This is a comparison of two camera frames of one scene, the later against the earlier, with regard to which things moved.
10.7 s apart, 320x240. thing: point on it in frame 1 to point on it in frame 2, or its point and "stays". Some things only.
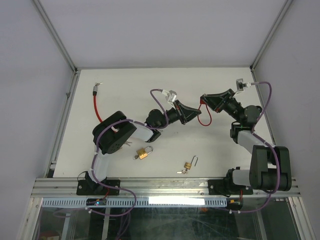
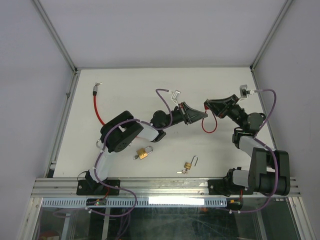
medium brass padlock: [142, 152] stays
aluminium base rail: [151, 188] stays
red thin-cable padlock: [203, 102] to [216, 120]
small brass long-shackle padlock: [189, 165] stays
